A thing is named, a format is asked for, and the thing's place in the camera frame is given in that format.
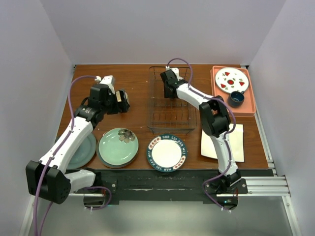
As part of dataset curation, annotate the white plate teal lettered rim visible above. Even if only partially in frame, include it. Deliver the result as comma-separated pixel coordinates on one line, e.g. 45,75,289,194
146,134,188,173

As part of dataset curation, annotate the cream ceramic mug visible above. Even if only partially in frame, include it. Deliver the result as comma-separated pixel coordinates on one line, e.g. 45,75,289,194
123,90,129,103

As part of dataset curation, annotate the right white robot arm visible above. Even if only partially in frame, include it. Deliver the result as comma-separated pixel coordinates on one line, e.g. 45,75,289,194
160,67,241,193

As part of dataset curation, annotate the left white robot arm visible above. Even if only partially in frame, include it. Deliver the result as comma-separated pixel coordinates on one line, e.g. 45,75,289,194
26,83,130,204

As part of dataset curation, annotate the green plate with flower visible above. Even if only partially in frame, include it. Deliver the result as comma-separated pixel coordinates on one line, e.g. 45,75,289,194
96,128,139,151

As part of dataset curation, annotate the grey-green round plate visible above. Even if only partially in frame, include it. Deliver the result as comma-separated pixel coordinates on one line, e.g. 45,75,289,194
52,133,96,170

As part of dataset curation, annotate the watermelon pattern white plate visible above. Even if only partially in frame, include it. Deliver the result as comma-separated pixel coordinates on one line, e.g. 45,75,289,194
215,67,250,94

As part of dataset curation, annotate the dark plate under green plate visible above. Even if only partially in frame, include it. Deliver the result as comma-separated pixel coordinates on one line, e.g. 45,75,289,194
96,148,138,169

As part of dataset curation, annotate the dark blue cup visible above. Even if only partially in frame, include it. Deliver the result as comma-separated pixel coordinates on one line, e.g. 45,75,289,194
228,91,245,108

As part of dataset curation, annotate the salmon pink tray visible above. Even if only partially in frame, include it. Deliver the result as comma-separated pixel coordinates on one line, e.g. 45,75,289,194
210,65,256,117

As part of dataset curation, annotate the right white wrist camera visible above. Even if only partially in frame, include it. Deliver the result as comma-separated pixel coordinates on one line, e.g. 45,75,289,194
165,66,180,80

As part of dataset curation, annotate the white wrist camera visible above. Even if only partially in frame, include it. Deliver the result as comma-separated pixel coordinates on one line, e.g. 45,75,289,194
94,75,115,93
165,66,180,80

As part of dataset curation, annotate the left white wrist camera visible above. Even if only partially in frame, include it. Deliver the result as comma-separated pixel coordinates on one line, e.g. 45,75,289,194
94,75,115,93

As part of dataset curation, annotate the black wire dish rack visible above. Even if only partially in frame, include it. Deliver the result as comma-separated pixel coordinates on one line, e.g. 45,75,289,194
147,66,197,135

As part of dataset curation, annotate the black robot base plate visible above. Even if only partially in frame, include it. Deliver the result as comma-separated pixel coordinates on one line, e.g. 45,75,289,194
81,168,274,211

